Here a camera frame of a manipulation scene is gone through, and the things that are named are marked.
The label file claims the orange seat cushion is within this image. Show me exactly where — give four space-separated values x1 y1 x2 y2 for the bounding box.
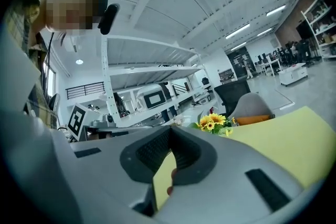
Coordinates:
236 114 271 126

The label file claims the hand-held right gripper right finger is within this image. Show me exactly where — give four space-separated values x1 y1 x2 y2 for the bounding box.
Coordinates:
157 125 307 224

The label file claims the ceiling strip light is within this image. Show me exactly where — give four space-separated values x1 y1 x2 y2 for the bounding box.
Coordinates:
230 41 247 51
225 23 250 39
257 27 274 37
266 4 287 17

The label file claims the person's head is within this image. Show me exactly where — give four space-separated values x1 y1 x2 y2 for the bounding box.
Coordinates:
41 0 110 37

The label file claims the grey shell chair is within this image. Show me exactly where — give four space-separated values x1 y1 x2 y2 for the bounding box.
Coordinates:
233 92 275 126

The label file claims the black railing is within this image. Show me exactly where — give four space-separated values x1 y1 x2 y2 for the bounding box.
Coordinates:
65 82 106 100

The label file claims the black head-worn camera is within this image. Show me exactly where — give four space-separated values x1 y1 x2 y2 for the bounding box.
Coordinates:
97 3 121 36

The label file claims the black cable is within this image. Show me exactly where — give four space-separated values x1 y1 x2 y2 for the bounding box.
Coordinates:
39 31 55 103

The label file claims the white low cabinet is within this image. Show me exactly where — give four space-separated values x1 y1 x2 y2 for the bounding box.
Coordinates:
278 62 308 87

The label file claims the white device with dark screen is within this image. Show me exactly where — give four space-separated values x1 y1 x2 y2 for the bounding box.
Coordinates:
136 83 169 111

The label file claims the white office desk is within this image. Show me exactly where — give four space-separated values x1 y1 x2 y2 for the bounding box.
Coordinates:
256 58 283 77

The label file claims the white metal shelving unit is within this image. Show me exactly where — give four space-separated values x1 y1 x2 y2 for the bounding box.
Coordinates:
101 35 218 128

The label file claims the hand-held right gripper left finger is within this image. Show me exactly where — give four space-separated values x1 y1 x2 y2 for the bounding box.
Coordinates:
52 125 173 224

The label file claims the dark wall screen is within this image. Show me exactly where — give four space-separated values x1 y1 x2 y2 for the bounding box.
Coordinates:
296 19 316 40

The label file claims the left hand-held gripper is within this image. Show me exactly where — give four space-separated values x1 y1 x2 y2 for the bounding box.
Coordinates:
67 102 129 142

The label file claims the white storage rack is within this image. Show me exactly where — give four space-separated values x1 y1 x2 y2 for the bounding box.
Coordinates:
300 0 336 61

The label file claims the black mesh office chair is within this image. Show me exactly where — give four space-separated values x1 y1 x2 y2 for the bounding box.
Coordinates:
214 78 251 116

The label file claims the white pot of sunflowers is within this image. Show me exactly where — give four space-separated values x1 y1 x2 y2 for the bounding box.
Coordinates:
188 112 236 137

